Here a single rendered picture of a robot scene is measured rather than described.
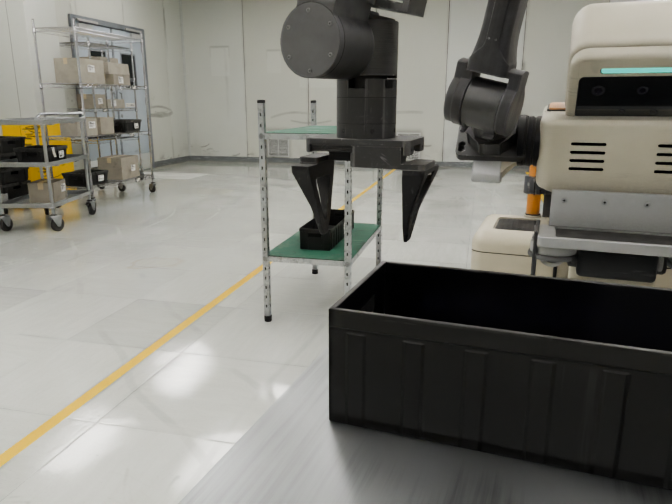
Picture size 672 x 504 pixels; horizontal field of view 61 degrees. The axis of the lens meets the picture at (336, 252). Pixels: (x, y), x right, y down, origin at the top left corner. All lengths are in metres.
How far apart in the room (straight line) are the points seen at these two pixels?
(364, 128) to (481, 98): 0.40
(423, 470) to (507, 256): 0.87
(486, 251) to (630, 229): 0.39
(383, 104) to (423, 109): 9.65
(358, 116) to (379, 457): 0.30
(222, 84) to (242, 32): 0.99
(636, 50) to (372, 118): 0.51
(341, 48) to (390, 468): 0.34
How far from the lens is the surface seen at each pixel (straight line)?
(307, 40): 0.49
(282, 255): 2.87
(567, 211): 1.01
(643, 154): 1.02
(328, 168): 0.60
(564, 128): 1.01
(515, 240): 1.31
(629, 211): 1.01
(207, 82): 11.31
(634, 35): 0.98
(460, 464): 0.51
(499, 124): 0.91
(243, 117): 11.02
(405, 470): 0.50
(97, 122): 6.89
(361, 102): 0.54
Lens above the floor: 1.09
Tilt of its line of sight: 15 degrees down
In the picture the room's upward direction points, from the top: straight up
